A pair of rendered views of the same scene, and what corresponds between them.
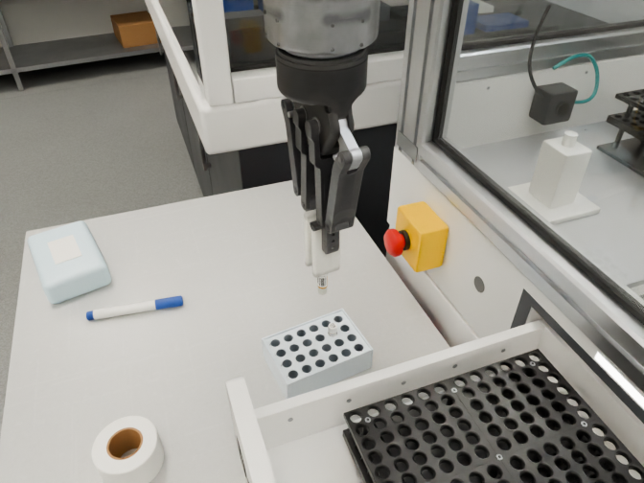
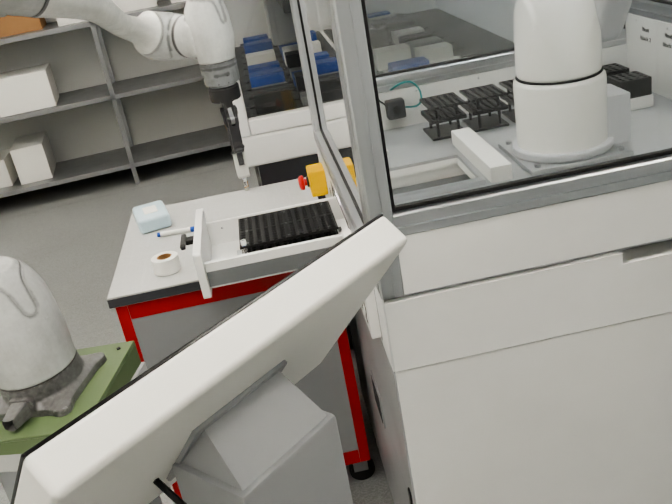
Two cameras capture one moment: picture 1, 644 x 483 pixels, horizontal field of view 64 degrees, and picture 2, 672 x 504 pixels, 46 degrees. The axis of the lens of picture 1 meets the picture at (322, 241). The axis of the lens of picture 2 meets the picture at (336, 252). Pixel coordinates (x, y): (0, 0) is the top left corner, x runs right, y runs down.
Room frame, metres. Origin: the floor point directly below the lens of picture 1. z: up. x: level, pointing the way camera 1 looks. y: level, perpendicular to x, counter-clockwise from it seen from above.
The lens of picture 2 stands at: (-1.37, -0.75, 1.57)
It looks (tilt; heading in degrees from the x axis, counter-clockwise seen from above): 24 degrees down; 17
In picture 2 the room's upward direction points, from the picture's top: 10 degrees counter-clockwise
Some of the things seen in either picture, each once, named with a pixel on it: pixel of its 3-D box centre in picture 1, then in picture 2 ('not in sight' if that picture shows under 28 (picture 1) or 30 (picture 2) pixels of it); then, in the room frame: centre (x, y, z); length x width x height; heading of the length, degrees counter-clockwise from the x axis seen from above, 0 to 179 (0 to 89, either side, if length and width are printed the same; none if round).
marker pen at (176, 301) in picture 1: (135, 308); (180, 231); (0.55, 0.28, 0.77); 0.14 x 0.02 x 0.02; 104
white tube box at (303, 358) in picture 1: (316, 353); not in sight; (0.45, 0.01, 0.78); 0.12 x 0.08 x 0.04; 117
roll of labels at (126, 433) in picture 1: (128, 452); (166, 263); (0.31, 0.22, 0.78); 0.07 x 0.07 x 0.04
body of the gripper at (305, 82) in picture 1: (321, 98); (227, 102); (0.42, 0.00, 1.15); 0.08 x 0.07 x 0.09; 27
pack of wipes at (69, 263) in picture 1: (68, 259); (151, 216); (0.64, 0.41, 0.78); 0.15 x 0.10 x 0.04; 33
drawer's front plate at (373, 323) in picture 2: not in sight; (360, 279); (-0.02, -0.38, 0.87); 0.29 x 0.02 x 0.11; 20
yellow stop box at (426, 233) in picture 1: (418, 237); (315, 180); (0.58, -0.14, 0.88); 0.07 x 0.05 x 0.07; 20
